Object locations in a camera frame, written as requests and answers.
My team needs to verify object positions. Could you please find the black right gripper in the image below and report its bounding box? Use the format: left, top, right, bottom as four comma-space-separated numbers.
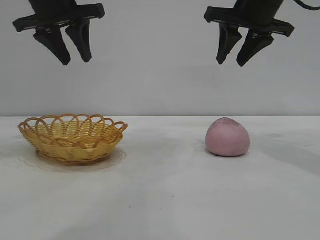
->
204, 0, 296, 68

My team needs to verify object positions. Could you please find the black cable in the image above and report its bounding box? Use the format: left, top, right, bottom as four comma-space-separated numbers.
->
292, 0, 320, 11

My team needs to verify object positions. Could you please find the yellow woven basket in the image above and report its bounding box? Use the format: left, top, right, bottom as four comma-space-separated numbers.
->
17, 113, 129, 167

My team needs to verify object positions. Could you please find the pink peach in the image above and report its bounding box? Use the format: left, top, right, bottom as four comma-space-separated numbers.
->
205, 117, 251, 158

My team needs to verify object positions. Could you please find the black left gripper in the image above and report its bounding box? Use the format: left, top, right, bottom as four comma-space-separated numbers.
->
12, 0, 106, 66

